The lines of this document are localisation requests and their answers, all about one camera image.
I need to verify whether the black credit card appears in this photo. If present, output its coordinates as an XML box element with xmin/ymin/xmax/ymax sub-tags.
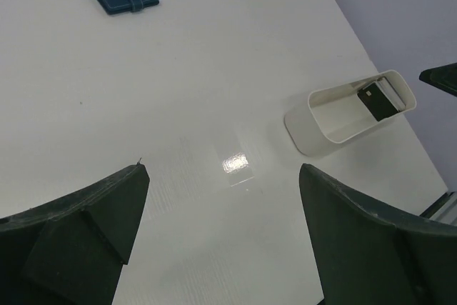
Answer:
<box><xmin>357</xmin><ymin>81</ymin><xmax>399</xmax><ymax>121</ymax></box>

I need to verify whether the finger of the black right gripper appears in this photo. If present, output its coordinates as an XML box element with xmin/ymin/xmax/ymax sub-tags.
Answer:
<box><xmin>419</xmin><ymin>64</ymin><xmax>457</xmax><ymax>97</ymax></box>

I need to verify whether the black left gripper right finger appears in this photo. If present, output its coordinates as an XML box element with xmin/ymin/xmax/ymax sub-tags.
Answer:
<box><xmin>299</xmin><ymin>164</ymin><xmax>456</xmax><ymax>304</ymax></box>

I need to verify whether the white plastic card tray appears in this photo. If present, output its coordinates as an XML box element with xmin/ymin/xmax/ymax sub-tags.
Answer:
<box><xmin>284</xmin><ymin>70</ymin><xmax>417</xmax><ymax>157</ymax></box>

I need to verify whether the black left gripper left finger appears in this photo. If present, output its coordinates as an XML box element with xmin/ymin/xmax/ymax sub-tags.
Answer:
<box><xmin>1</xmin><ymin>164</ymin><xmax>149</xmax><ymax>304</ymax></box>

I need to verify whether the aluminium frame rail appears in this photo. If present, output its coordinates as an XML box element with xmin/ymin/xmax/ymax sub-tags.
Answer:
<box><xmin>421</xmin><ymin>192</ymin><xmax>457</xmax><ymax>226</ymax></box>

